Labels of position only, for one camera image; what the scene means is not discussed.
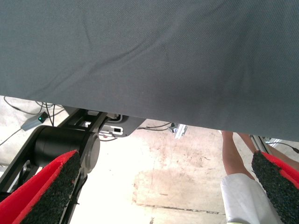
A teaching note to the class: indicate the aluminium profile piece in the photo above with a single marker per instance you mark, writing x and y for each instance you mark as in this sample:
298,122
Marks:
180,131

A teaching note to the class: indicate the white plastic bracket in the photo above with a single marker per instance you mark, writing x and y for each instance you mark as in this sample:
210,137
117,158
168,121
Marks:
108,128

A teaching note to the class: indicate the dark grey table cloth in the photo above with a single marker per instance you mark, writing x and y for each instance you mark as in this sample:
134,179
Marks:
149,58

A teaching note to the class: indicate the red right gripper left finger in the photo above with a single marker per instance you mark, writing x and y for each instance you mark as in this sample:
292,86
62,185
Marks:
35,198

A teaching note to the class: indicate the grey box with green light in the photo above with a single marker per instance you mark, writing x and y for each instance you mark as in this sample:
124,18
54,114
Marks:
30,123

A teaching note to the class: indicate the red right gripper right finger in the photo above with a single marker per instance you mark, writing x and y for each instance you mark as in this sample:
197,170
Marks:
280,186

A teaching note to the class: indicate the bare person leg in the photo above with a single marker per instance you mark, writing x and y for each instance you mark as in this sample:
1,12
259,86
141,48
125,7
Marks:
246,141
231,154

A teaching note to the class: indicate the grey metal frame bar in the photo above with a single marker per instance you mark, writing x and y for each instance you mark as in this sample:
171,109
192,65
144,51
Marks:
258,144

